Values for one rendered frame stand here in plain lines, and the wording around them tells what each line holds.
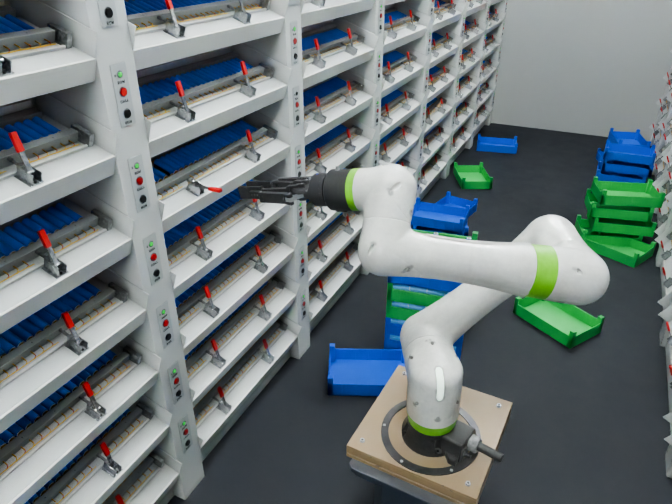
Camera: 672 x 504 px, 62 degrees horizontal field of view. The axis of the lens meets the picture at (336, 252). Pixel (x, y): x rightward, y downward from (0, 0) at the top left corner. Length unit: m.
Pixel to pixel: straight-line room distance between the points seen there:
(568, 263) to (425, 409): 0.47
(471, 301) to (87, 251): 0.89
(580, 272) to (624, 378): 1.20
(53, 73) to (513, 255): 0.93
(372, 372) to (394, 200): 1.15
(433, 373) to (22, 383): 0.86
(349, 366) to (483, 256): 1.13
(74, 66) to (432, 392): 0.99
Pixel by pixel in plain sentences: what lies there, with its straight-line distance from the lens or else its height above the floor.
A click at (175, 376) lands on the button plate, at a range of 1.56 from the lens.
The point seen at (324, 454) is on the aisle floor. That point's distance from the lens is 1.91.
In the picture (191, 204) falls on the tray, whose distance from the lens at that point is 1.44.
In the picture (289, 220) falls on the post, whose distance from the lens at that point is 1.92.
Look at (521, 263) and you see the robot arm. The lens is 1.20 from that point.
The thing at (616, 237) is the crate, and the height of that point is 0.05.
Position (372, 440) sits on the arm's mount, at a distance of 1.52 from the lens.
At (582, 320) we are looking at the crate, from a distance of 2.65.
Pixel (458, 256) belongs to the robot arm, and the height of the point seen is 0.88.
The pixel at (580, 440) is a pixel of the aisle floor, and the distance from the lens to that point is 2.11.
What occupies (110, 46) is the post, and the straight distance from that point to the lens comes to 1.21.
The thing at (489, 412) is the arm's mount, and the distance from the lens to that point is 1.62.
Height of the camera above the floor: 1.44
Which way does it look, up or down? 29 degrees down
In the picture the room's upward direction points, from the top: straight up
